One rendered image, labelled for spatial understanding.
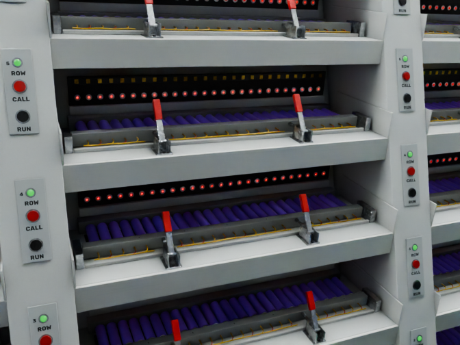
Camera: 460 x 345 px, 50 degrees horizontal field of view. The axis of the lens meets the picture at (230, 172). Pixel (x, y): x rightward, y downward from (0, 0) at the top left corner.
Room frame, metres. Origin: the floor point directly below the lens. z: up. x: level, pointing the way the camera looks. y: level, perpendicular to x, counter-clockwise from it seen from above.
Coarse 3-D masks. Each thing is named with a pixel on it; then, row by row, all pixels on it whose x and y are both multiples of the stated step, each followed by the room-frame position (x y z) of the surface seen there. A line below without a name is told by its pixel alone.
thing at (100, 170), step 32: (320, 96) 1.10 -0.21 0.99; (64, 128) 0.82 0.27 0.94; (384, 128) 0.97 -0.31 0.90; (64, 160) 0.75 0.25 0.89; (96, 160) 0.76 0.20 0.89; (128, 160) 0.77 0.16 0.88; (160, 160) 0.79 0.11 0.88; (192, 160) 0.81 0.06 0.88; (224, 160) 0.84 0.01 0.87; (256, 160) 0.86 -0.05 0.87; (288, 160) 0.89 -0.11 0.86; (320, 160) 0.91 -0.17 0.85; (352, 160) 0.94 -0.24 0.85
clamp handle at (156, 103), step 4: (156, 100) 0.82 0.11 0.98; (156, 104) 0.82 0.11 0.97; (160, 104) 0.82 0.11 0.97; (156, 108) 0.82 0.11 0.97; (160, 108) 0.82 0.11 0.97; (156, 112) 0.82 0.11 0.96; (160, 112) 0.82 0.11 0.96; (156, 116) 0.81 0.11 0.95; (160, 116) 0.82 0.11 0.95; (156, 120) 0.81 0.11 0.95; (160, 120) 0.82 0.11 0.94; (156, 124) 0.82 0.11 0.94; (160, 124) 0.81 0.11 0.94; (160, 128) 0.81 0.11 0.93; (160, 132) 0.81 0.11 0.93; (160, 136) 0.81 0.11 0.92; (164, 136) 0.81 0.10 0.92
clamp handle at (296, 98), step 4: (292, 96) 0.93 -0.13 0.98; (296, 96) 0.92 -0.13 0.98; (296, 100) 0.92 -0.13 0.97; (300, 100) 0.92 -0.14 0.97; (296, 104) 0.92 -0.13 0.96; (300, 104) 0.92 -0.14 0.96; (296, 108) 0.91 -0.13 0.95; (300, 108) 0.92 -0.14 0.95; (296, 112) 0.92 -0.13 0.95; (300, 112) 0.92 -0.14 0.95; (300, 116) 0.91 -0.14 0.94; (300, 120) 0.91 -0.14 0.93; (300, 124) 0.91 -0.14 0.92; (304, 124) 0.91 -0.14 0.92; (300, 128) 0.91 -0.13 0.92; (304, 128) 0.91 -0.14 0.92
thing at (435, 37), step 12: (420, 0) 1.20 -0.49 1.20; (432, 0) 1.22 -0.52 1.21; (444, 0) 1.23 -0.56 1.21; (456, 0) 1.24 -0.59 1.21; (420, 12) 1.22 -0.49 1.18; (432, 12) 1.23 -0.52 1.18; (444, 12) 1.24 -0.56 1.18; (456, 12) 1.26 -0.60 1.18; (432, 24) 1.18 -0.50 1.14; (444, 24) 1.20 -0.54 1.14; (456, 24) 1.22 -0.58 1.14; (432, 36) 1.06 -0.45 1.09; (444, 36) 1.08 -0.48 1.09; (456, 36) 1.09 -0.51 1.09; (432, 48) 1.01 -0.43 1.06; (444, 48) 1.02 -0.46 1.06; (456, 48) 1.03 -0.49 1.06; (432, 60) 1.02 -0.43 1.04; (444, 60) 1.03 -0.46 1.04; (456, 60) 1.05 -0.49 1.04
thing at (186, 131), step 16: (128, 128) 0.85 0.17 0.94; (144, 128) 0.85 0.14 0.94; (176, 128) 0.87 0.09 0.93; (192, 128) 0.88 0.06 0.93; (208, 128) 0.89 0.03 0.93; (224, 128) 0.90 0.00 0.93; (240, 128) 0.92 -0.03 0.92; (256, 128) 0.93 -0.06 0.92; (272, 128) 0.94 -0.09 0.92; (288, 128) 0.96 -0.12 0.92; (320, 128) 0.98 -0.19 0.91; (336, 128) 0.98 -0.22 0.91; (80, 144) 0.81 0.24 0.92; (96, 144) 0.80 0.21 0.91
